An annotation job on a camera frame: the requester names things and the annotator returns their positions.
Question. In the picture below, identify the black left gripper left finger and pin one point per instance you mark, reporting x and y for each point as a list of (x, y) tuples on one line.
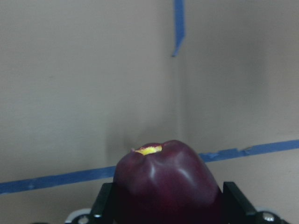
[(103, 205)]

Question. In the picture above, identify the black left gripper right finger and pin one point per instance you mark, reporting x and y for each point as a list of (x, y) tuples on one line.
[(236, 203)]

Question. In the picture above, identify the dark red apple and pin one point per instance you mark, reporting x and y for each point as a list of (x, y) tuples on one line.
[(166, 183)]

